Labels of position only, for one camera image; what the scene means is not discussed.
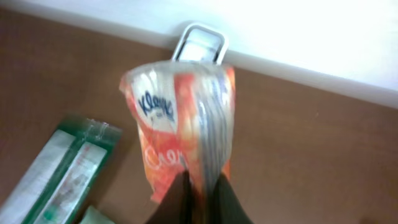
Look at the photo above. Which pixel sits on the white barcode scanner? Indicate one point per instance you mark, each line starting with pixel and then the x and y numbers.
pixel 201 43

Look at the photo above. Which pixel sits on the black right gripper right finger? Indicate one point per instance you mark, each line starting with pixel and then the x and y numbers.
pixel 224 206

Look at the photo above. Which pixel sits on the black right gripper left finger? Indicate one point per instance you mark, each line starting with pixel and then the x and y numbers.
pixel 176 206

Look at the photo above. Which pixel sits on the green wipes package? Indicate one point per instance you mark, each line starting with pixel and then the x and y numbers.
pixel 60 177

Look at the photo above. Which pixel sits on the orange tissue pack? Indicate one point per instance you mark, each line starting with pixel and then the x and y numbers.
pixel 185 118

